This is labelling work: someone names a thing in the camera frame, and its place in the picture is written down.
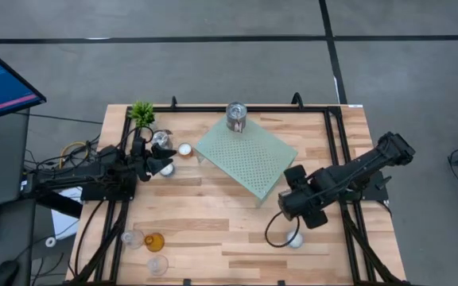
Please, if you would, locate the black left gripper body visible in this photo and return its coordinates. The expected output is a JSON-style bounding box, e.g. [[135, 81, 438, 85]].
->
[[130, 137, 153, 184]]

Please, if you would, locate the black computer mouse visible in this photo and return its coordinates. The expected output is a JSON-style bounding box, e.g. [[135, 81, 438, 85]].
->
[[0, 260, 19, 286]]

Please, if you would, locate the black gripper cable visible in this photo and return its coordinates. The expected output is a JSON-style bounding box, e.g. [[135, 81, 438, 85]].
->
[[264, 210, 301, 248], [127, 126, 157, 148]]

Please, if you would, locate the grey desk top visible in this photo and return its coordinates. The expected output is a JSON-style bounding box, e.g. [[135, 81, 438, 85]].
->
[[0, 109, 30, 210], [0, 198, 36, 286]]

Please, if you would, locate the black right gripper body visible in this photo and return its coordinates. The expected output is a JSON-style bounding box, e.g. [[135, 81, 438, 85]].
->
[[278, 183, 325, 222]]

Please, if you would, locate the green perforated metal shelf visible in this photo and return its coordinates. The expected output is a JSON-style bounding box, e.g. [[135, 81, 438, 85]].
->
[[193, 106, 298, 208]]

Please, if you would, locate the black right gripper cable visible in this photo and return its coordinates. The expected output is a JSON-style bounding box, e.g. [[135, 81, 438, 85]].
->
[[264, 210, 301, 248]]

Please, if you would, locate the clear glass bud vase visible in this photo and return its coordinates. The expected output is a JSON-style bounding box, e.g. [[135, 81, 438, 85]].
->
[[120, 229, 146, 250], [146, 254, 169, 277]]

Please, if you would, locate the artificial green plant white pot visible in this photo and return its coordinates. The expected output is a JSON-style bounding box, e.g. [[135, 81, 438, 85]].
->
[[127, 99, 157, 128]]

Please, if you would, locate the white paper sheet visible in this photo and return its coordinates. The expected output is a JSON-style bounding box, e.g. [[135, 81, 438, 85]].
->
[[51, 186, 85, 242]]

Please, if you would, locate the thin black cable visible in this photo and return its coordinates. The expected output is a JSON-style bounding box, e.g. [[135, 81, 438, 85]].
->
[[14, 112, 103, 125]]

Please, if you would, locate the silver tin candle with tag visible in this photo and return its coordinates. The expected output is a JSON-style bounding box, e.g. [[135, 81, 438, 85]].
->
[[150, 129, 173, 152], [225, 101, 248, 134]]

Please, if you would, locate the amber glass bud vase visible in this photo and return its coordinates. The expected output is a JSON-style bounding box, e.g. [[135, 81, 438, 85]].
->
[[144, 232, 166, 253]]

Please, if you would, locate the black power cable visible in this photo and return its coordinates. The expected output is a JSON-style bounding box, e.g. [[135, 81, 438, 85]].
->
[[72, 198, 107, 279]]

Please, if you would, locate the black cable bundle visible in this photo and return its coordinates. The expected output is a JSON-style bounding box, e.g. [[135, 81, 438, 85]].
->
[[24, 133, 103, 176]]

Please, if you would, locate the black support pole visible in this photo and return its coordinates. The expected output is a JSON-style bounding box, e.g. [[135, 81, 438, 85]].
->
[[21, 186, 83, 219]]

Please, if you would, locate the yellow cable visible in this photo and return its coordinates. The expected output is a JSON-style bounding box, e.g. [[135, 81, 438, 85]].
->
[[59, 141, 90, 170]]

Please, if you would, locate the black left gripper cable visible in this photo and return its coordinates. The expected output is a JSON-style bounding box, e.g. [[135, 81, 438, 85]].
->
[[127, 126, 157, 148]]

